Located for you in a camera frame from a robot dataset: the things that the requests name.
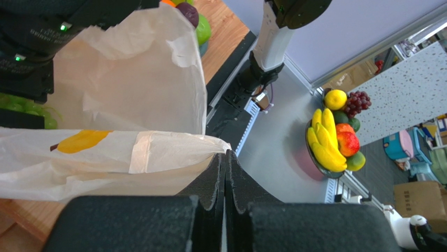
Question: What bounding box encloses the translucent plastic bag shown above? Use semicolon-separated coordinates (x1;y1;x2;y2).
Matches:
1;4;231;202

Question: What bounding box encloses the grey round plate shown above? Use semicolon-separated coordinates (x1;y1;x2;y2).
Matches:
199;41;209;57

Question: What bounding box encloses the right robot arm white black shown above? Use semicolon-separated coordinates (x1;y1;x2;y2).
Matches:
1;1;330;114

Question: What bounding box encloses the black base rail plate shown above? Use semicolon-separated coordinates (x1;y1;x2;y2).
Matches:
206;31;279;155

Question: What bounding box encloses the green fake apple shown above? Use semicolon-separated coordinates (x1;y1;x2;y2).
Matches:
196;14;211;46

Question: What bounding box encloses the green fake grape bunch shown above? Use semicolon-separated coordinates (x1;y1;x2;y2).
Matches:
1;93;62;130

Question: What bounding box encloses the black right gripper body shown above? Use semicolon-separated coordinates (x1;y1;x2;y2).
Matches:
1;41;54;129

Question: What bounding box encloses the brown wooden divider tray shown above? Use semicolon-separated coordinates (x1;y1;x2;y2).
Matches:
1;198;65;251

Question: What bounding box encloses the background fruit bowl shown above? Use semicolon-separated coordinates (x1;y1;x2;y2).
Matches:
305;88;371;179

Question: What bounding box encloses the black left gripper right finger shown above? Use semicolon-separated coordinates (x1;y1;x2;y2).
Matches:
224;151;400;251

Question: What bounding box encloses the orange fake fruit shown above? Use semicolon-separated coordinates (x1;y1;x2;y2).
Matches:
161;0;176;8

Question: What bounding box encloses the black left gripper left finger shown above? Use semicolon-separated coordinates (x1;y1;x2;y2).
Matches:
42;154;225;251

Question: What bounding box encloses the dark purple fake plum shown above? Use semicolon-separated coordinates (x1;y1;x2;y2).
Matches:
176;2;199;28

